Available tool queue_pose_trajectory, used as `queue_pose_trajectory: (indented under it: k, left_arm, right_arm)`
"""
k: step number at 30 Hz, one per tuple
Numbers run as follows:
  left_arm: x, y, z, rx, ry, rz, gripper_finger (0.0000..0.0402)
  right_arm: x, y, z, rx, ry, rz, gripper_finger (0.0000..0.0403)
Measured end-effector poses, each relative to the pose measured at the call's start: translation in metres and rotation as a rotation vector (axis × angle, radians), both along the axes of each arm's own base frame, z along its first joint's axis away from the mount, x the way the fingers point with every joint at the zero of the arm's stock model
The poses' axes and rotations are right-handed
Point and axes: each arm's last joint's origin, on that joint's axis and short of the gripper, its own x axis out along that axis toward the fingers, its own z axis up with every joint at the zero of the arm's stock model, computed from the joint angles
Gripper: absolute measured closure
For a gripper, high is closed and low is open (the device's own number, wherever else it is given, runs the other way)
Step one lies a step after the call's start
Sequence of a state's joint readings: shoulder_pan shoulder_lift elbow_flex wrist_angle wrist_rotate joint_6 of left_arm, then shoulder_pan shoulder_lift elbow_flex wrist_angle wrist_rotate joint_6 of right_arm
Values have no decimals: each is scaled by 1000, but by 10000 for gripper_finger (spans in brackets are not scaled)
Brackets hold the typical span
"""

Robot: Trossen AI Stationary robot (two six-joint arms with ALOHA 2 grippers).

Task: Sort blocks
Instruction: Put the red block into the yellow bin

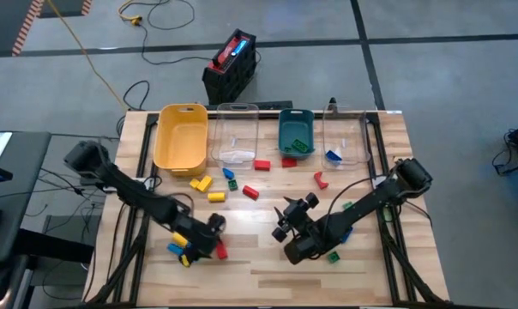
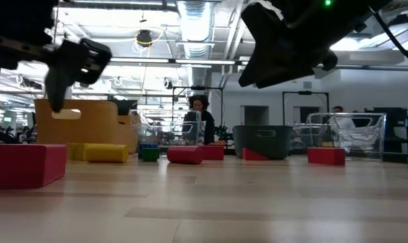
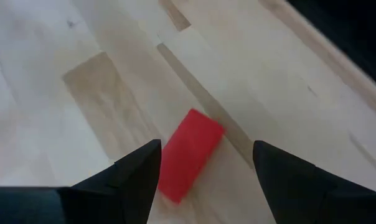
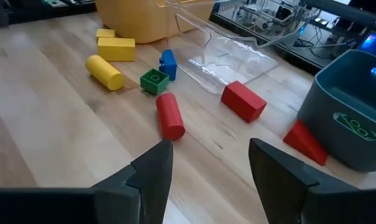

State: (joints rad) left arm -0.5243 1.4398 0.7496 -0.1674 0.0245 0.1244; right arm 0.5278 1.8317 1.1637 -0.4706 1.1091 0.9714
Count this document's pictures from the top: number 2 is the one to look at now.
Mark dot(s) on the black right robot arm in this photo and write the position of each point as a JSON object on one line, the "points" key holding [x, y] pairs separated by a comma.
{"points": [[359, 5]]}

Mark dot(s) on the black round ceiling device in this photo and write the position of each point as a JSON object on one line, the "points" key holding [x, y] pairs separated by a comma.
{"points": [[144, 38]]}

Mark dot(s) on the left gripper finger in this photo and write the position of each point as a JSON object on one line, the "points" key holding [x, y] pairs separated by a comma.
{"points": [[57, 87]]}

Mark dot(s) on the dark object behind bin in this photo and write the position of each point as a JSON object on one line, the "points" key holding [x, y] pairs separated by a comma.
{"points": [[124, 107]]}

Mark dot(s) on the person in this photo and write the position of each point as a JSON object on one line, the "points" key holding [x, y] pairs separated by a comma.
{"points": [[339, 109], [207, 125]]}

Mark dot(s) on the silver ventilation duct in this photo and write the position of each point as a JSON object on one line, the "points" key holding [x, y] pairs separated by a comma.
{"points": [[194, 30]]}

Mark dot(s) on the long red rectangular block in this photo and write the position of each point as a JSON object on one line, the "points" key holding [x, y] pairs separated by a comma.
{"points": [[25, 165]]}

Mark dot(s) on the small yellow cube block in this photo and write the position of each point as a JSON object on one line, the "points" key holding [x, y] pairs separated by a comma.
{"points": [[76, 152]]}

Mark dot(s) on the long ceiling light bar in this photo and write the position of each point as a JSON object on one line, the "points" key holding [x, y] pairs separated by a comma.
{"points": [[173, 61]]}

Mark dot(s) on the clear plastic bin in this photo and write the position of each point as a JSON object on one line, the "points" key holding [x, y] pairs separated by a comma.
{"points": [[359, 135], [170, 131]]}

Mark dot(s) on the teal plastic bin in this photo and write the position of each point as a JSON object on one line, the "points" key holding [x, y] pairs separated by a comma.
{"points": [[263, 141]]}

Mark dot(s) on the red arch block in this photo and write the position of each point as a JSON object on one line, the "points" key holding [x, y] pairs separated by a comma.
{"points": [[326, 156]]}

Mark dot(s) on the yellow cylinder block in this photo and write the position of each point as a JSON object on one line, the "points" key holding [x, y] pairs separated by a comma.
{"points": [[106, 153]]}

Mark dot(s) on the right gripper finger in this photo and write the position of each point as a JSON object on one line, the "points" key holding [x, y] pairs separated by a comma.
{"points": [[297, 64], [261, 64]]}

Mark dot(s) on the red wedge block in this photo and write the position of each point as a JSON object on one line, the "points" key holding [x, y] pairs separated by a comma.
{"points": [[253, 156]]}

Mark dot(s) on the black gantry frame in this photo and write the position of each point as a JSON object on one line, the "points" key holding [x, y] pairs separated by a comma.
{"points": [[197, 88], [305, 92]]}

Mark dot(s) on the black equipment rack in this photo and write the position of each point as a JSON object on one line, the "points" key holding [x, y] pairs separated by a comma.
{"points": [[393, 128]]}

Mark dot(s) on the red cylinder block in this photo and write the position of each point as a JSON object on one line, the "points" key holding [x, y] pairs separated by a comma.
{"points": [[184, 155]]}

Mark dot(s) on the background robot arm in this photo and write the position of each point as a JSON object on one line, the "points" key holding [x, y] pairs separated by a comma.
{"points": [[223, 134]]}

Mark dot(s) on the yellow plastic bin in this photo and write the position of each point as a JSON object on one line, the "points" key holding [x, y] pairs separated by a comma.
{"points": [[96, 128]]}

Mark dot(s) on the small black ceiling camera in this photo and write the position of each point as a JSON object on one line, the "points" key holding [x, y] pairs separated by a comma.
{"points": [[168, 83]]}

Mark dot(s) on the small green studded brick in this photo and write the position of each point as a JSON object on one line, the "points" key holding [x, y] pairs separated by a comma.
{"points": [[150, 154]]}

